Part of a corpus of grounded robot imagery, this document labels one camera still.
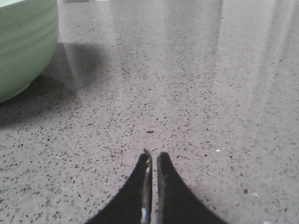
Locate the green ribbed bowl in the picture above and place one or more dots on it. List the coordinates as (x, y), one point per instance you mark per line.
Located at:
(28, 39)

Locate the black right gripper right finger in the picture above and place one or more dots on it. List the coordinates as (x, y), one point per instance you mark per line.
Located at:
(176, 203)

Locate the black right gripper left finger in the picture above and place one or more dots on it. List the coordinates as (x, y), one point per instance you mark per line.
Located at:
(133, 202)

